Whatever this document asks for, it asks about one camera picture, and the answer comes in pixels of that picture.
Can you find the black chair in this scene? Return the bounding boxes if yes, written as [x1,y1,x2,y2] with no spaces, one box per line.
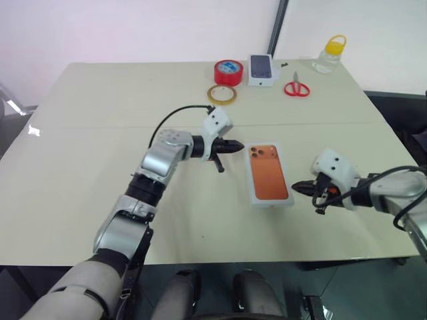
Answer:
[363,89,427,164]

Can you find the white phone box lid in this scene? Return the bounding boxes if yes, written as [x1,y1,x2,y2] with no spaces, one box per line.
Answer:
[244,142,296,210]

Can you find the red handled scissors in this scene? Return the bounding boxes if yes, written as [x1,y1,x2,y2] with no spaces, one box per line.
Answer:
[284,71,311,98]

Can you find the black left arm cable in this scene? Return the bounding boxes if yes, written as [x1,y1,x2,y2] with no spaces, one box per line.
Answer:
[148,105,215,149]

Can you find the clear yellowish tape roll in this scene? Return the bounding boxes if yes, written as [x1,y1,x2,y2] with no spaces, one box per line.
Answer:
[207,84,239,106]

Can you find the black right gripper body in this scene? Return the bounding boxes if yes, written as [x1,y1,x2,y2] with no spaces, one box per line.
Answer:
[312,173,342,214]

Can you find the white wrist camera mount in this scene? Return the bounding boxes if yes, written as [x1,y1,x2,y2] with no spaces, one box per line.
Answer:
[310,149,362,211]
[201,107,234,163]

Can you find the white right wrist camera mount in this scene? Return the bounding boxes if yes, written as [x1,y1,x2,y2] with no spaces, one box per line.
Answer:
[310,149,362,211]

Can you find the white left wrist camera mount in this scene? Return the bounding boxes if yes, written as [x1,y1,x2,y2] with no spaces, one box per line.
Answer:
[201,107,234,163]

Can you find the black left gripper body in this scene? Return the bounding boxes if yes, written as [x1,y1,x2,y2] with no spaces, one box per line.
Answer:
[211,138,227,173]

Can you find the phone box with dark print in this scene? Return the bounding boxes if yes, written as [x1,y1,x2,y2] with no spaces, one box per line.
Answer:
[247,54,280,88]

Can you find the red tape roll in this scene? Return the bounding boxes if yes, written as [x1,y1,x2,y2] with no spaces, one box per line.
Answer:
[213,59,244,86]

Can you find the clear jar with yellow lid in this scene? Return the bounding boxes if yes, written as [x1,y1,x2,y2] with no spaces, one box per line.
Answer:
[312,34,347,75]

